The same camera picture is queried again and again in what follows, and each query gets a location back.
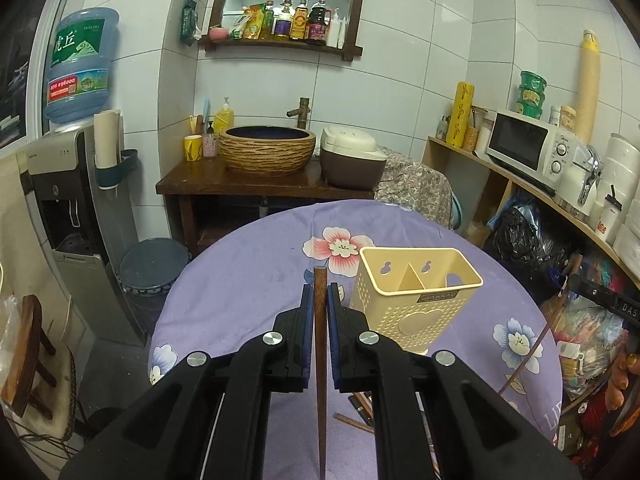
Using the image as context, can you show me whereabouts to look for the person's right hand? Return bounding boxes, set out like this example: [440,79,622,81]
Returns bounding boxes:
[603,351,639,437]

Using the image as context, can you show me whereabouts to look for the beige perforated utensil holder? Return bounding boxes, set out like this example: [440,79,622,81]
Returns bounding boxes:
[350,247,484,353]

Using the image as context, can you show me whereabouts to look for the purple floral tablecloth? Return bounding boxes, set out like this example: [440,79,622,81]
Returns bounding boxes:
[149,200,561,438]

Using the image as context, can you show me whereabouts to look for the black plastic bag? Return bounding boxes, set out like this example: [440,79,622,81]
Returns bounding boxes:
[483,195,575,304]

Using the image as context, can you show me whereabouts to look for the white electric kettle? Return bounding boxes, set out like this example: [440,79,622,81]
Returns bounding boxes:
[554,145,602,216]

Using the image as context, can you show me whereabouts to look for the floral patterned cloth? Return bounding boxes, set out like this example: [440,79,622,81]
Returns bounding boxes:
[373,148,452,229]

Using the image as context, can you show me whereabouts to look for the dark wooden sink counter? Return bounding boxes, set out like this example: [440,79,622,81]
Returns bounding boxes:
[155,159,373,255]

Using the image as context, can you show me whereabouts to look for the white brown rice cooker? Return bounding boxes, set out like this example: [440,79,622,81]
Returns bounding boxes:
[320,125,387,191]

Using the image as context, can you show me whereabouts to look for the dark round stool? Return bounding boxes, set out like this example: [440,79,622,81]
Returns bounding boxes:
[116,237,192,297]

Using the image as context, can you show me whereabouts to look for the white microwave oven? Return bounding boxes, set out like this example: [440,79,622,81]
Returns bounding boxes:
[485,110,584,195]

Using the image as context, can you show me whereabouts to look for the woven brown basin sink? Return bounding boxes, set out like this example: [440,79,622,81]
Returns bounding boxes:
[218,126,316,177]

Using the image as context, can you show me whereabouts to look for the wooden side shelf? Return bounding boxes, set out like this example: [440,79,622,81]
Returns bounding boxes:
[423,136,639,289]

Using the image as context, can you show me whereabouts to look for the yellow cup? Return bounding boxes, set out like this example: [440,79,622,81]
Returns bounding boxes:
[183,134,203,162]

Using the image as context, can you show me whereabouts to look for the bronze faucet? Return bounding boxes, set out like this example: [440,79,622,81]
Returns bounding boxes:
[285,98,310,130]

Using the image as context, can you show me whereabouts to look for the yellow soap dispenser bottle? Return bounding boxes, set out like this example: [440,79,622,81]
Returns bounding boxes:
[213,98,234,136]

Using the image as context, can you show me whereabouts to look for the grey water dispenser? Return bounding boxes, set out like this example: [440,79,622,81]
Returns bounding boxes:
[26,122,146,346]

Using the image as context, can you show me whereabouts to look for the green instant noodle cups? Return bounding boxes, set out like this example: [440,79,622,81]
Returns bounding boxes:
[515,70,547,119]

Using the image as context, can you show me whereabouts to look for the yellow tall box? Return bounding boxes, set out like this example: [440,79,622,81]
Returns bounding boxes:
[446,81,475,148]

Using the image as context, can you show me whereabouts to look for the paper cup stack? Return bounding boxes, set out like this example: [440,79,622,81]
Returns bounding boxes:
[93,110,120,169]

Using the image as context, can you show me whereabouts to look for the wooden stool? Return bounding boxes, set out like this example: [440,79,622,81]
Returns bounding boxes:
[1,295,58,420]

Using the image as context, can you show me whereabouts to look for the blue water jug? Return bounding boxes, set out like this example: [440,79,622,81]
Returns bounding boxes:
[44,6,119,125]

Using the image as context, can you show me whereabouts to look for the wooden wall shelf mirror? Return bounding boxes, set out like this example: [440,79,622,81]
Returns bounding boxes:
[200,0,363,62]

